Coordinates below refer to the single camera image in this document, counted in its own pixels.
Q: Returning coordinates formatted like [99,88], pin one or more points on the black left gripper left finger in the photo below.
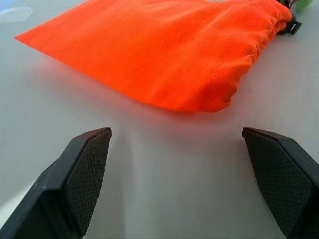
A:
[74,179]

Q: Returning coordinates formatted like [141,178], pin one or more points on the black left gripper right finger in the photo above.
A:
[281,174]

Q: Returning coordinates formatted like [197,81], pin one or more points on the green object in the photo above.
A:
[304,3]

